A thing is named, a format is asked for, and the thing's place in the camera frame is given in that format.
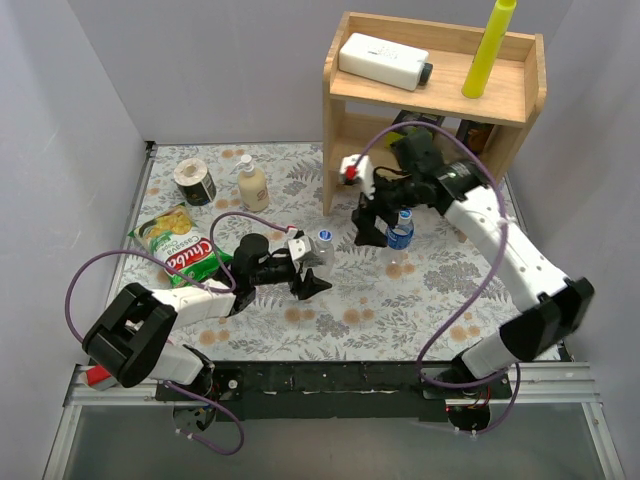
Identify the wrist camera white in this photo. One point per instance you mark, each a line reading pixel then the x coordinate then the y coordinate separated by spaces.
pixel 358 170
pixel 300 246

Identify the yellow plastic tube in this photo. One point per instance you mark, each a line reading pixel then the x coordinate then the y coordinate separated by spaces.
pixel 488 49

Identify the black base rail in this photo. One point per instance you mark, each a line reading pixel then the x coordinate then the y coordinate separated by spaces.
pixel 270 390

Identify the red white small carton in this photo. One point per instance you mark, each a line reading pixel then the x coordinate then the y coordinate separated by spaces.
pixel 98 378

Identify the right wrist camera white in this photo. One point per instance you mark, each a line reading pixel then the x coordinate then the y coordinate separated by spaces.
pixel 358 170

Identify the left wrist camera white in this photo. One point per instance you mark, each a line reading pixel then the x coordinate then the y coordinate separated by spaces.
pixel 300 246

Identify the beige pump soap bottle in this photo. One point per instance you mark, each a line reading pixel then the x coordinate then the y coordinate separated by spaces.
pixel 252 184

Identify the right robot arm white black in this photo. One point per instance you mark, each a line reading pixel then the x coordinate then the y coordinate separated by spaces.
pixel 437 170

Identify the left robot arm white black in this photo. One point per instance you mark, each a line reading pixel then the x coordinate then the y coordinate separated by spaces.
pixel 130 340

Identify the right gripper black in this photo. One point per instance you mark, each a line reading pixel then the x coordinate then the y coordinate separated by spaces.
pixel 373 206

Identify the green Chuba cassava chips bag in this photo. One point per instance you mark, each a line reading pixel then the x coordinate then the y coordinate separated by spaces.
pixel 175 239

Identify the clear plastic bottle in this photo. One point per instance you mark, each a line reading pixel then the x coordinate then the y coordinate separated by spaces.
pixel 324 258

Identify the black orange small box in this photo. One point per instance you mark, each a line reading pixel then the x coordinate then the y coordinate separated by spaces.
pixel 474 135

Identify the aluminium frame rail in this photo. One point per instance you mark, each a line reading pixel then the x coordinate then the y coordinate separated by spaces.
pixel 541 383

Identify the wooden two-tier shelf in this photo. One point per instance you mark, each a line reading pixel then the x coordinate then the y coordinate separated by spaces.
pixel 513 99

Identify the blue label water bottle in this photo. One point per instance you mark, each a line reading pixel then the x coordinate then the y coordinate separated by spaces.
pixel 399 238

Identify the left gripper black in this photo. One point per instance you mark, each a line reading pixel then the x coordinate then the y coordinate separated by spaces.
pixel 295 272

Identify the white rectangular plastic jug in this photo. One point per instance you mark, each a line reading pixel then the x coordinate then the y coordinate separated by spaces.
pixel 384 61

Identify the blue bottle cap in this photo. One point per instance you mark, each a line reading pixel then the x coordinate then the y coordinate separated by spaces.
pixel 325 235
pixel 404 216

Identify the floral patterned table mat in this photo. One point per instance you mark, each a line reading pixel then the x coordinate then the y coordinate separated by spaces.
pixel 374 311

